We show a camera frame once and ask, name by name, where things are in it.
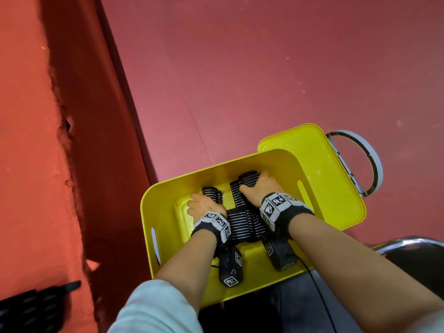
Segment person's left hand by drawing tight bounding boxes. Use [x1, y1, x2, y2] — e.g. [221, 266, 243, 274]
[186, 192, 228, 221]

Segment person's right hand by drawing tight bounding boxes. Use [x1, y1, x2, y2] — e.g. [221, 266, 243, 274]
[239, 170, 285, 209]

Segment black striped strap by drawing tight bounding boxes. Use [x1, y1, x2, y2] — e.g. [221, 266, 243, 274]
[238, 170, 263, 191]
[202, 185, 223, 205]
[228, 208, 268, 245]
[229, 180, 245, 210]

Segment yellow plastic bin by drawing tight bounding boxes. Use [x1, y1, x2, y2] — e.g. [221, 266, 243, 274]
[141, 149, 328, 309]

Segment yellow bin lid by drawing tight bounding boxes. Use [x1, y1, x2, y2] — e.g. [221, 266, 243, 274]
[258, 123, 367, 232]

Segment stack of striped wraps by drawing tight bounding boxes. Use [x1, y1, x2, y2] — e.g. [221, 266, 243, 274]
[0, 279, 82, 333]

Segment person's right forearm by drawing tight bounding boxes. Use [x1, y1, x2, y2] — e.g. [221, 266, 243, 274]
[288, 213, 444, 327]

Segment person's left forearm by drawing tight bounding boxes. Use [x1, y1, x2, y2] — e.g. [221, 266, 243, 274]
[154, 228, 219, 297]

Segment black wristband with marker tags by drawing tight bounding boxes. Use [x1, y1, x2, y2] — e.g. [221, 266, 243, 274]
[191, 210, 232, 248]
[259, 192, 315, 240]

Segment light blue sleeve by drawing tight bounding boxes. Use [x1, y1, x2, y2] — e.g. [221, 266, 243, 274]
[415, 310, 444, 333]
[107, 278, 204, 333]

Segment black trousers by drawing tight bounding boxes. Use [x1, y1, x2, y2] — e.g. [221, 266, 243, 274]
[197, 270, 362, 333]

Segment grey metal stand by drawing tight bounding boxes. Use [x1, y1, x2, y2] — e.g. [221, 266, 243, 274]
[373, 235, 444, 256]

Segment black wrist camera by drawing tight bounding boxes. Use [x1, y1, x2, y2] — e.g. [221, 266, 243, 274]
[218, 245, 244, 289]
[262, 235, 298, 272]

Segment thin black camera cable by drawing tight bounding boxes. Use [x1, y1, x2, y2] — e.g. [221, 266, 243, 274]
[295, 254, 339, 333]

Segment grey curved carry handle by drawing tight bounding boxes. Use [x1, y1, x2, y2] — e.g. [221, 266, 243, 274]
[326, 130, 384, 198]

